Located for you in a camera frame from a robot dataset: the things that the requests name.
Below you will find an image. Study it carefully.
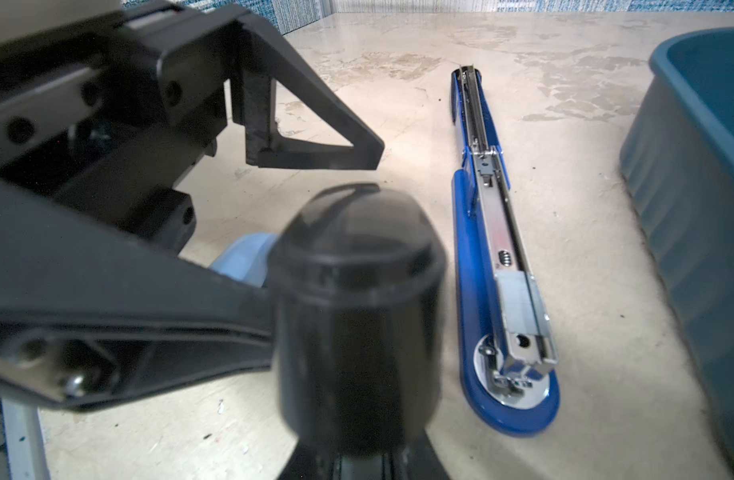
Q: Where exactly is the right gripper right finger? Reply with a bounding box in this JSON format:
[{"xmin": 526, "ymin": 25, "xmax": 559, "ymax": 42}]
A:
[{"xmin": 396, "ymin": 432, "xmax": 450, "ymax": 480}]

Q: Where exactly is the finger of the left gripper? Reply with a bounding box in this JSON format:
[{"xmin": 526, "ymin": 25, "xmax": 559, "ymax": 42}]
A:
[
  {"xmin": 228, "ymin": 11, "xmax": 386, "ymax": 171},
  {"xmin": 0, "ymin": 181, "xmax": 274, "ymax": 411}
]

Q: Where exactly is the black stapler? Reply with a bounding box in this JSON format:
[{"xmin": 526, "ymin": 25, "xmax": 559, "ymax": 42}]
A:
[{"xmin": 267, "ymin": 183, "xmax": 447, "ymax": 479}]

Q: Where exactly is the teal plastic tray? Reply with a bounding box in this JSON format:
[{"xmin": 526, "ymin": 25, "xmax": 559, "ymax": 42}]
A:
[{"xmin": 619, "ymin": 27, "xmax": 734, "ymax": 468}]

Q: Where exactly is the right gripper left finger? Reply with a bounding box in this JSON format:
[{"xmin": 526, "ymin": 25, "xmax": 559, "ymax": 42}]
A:
[{"xmin": 277, "ymin": 441, "xmax": 337, "ymax": 480}]

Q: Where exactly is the aluminium mounting rail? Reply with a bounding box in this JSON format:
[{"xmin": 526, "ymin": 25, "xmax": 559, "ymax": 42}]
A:
[{"xmin": 0, "ymin": 398, "xmax": 50, "ymax": 480}]

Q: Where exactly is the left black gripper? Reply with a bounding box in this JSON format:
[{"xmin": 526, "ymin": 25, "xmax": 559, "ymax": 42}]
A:
[{"xmin": 0, "ymin": 1, "xmax": 247, "ymax": 252}]

